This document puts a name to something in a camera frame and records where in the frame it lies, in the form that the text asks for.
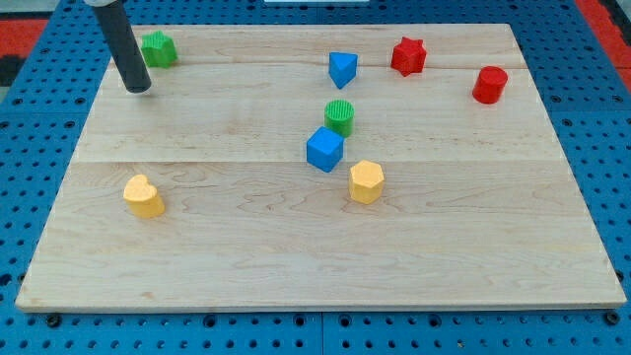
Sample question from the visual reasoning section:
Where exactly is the light wooden board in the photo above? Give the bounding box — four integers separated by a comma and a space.
16, 24, 626, 314

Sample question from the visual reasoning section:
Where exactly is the red cylinder block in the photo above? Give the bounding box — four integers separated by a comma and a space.
472, 66, 509, 105

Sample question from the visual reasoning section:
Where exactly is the blue triangle block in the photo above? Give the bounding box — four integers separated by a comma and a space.
328, 52, 359, 89

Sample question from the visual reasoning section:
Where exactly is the yellow heart block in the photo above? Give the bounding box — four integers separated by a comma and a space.
123, 175, 166, 219

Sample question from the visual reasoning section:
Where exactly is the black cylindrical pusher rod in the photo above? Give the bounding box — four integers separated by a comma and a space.
85, 0, 152, 94

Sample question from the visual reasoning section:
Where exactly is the red star block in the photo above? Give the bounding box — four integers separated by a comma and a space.
390, 36, 427, 77

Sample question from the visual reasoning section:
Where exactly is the blue cube block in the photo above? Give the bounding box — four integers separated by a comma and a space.
307, 126, 344, 173

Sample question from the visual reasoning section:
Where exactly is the yellow hexagon block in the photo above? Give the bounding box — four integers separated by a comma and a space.
349, 160, 385, 204

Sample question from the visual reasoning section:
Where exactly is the green cylinder block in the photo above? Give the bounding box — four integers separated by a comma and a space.
324, 100, 355, 138

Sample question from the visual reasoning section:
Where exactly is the green star block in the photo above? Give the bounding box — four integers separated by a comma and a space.
141, 31, 178, 68

